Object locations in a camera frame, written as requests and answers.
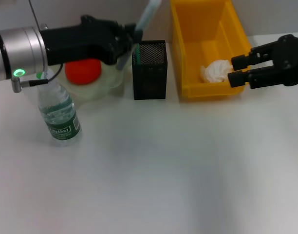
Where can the green utility knife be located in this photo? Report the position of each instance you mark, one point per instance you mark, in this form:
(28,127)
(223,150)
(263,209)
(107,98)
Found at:
(137,54)

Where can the clear green-label water bottle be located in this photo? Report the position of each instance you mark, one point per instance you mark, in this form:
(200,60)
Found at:
(60,117)

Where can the white paper ball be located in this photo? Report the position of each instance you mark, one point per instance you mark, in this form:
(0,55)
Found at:
(217,72)

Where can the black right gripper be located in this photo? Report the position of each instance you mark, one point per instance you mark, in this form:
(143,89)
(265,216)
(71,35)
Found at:
(290,61)

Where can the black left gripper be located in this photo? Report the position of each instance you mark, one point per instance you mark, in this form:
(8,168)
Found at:
(78,41)

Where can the red tomato-shaped toy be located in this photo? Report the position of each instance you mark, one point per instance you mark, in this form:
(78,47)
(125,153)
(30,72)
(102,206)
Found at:
(83,72)

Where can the wavy green glass fruit plate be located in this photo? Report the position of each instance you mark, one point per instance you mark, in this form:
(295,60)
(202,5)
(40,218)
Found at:
(110,78)

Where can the black mesh pen holder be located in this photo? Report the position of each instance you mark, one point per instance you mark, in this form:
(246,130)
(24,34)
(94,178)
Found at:
(151,73)

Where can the grey marker pen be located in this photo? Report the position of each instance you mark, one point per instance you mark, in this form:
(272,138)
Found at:
(147,14)

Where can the yellow plastic bin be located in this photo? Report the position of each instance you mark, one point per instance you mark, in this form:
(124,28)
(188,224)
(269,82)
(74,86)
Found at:
(188,48)

